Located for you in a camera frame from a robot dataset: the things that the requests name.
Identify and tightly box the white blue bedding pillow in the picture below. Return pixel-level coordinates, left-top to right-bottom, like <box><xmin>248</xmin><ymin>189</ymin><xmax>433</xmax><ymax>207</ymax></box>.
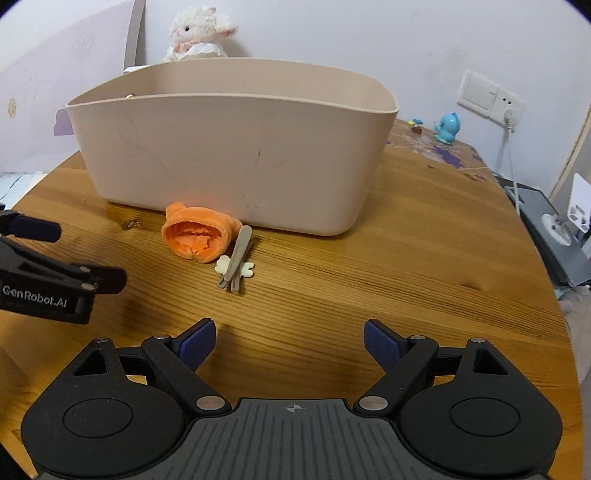
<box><xmin>0</xmin><ymin>171</ymin><xmax>46</xmax><ymax>209</ymax></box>

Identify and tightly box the pink purple headboard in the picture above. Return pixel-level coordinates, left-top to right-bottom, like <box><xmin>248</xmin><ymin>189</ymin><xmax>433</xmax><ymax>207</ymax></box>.
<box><xmin>1</xmin><ymin>1</ymin><xmax>144</xmax><ymax>173</ymax></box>

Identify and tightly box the orange fabric pouch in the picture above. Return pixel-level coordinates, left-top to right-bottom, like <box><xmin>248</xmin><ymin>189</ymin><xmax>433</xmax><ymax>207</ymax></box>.
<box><xmin>161</xmin><ymin>202</ymin><xmax>242</xmax><ymax>263</ymax></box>

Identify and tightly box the white phone stand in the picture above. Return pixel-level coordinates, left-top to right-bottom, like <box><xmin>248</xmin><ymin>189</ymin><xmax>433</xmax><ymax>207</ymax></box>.
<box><xmin>541</xmin><ymin>173</ymin><xmax>590</xmax><ymax>258</ymax></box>

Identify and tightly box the beige plastic storage bin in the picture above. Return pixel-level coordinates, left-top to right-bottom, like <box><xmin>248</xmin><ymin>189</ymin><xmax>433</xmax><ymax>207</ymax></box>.
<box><xmin>66</xmin><ymin>58</ymin><xmax>399</xmax><ymax>236</ymax></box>

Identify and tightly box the white plush lamb toy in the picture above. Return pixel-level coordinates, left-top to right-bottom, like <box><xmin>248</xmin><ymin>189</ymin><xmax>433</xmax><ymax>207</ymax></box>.
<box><xmin>163</xmin><ymin>6</ymin><xmax>238</xmax><ymax>62</ymax></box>

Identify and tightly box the blue toy figurine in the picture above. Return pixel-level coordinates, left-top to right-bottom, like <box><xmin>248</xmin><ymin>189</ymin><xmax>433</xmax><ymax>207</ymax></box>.
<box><xmin>435</xmin><ymin>112</ymin><xmax>461</xmax><ymax>145</ymax></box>

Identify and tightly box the tiny mushroom figurine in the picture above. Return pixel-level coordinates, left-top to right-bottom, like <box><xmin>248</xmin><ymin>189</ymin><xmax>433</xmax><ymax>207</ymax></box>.
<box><xmin>408</xmin><ymin>118</ymin><xmax>424</xmax><ymax>135</ymax></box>

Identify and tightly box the white plug and cable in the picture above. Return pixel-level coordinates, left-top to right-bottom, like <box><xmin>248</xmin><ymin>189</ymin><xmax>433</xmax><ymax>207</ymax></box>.
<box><xmin>493</xmin><ymin>108</ymin><xmax>523</xmax><ymax>218</ymax></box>

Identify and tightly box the white wall switch socket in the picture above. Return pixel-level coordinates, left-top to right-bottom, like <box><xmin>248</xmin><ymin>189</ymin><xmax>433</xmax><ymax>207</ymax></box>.
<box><xmin>457</xmin><ymin>70</ymin><xmax>524</xmax><ymax>126</ymax></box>

